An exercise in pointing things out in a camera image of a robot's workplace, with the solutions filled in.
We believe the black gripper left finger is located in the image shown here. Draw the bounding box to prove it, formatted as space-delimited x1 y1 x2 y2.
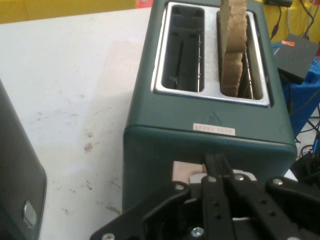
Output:
89 153 236 240

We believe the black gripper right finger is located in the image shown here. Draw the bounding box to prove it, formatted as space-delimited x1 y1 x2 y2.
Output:
214 153 320 240

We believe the dark green toaster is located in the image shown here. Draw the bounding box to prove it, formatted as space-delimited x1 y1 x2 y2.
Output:
121 0 299 215

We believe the flat black box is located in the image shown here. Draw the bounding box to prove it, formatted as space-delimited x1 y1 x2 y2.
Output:
275 33 320 86

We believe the toasted bread slice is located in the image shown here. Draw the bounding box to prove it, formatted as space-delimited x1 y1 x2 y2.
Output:
219 0 249 98

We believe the black coffee machine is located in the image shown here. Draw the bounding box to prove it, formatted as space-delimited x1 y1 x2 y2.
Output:
0 79 49 240

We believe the yellow giant toy brick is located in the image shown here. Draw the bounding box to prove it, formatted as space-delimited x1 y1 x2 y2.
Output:
0 0 138 25

